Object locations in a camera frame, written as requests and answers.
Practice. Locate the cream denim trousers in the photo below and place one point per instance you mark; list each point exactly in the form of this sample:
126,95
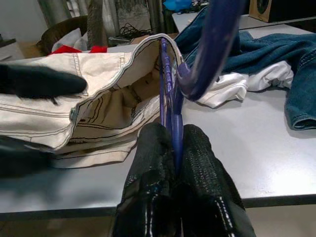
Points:
49,111

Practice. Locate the black speaker with wooden front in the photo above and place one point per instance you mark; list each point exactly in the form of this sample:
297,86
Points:
291,11

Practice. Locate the blue denim jeans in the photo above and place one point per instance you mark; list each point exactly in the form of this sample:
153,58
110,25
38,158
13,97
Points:
271,49

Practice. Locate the grey patterned curtain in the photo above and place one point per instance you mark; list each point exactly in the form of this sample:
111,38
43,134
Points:
97,22

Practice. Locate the brown armchair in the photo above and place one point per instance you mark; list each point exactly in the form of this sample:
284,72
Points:
49,32

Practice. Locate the white drawer cabinet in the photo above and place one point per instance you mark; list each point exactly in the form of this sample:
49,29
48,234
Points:
7,49

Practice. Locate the grey table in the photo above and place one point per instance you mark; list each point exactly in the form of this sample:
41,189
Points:
182,18
247,148

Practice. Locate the grey pillow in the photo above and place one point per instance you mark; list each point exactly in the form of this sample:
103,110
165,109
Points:
66,37
82,40

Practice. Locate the cardboard box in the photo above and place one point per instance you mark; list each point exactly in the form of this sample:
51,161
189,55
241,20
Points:
27,49

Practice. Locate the blue plastic hanger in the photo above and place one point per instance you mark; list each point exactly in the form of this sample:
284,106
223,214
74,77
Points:
214,49

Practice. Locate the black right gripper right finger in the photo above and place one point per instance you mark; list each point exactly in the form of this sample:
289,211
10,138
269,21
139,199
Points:
205,185

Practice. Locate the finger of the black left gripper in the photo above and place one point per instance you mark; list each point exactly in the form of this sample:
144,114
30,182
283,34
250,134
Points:
37,80
19,158

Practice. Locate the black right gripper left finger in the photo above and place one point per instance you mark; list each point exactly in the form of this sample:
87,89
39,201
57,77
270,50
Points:
148,172

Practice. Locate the white crumpled garment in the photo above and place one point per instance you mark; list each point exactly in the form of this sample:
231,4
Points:
261,79

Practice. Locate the red crumpled garment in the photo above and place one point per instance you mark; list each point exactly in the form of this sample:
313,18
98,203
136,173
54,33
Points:
64,50

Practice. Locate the blue plastic bag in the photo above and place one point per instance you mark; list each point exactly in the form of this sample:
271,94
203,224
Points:
176,4

